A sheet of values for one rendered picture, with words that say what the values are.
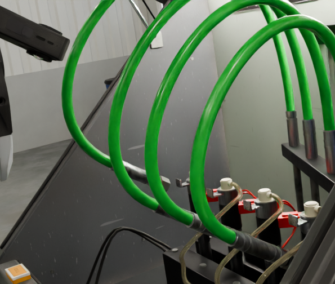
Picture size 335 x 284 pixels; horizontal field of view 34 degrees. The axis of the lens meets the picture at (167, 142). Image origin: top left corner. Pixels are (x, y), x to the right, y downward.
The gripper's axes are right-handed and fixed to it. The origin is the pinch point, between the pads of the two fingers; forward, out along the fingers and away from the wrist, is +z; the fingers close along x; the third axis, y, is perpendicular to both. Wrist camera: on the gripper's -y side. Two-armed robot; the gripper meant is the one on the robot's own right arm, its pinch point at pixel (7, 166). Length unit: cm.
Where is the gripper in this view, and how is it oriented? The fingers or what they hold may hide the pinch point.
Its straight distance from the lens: 57.8
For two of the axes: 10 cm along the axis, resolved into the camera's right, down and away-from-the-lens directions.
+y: -8.5, 2.3, -4.7
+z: 1.5, 9.7, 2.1
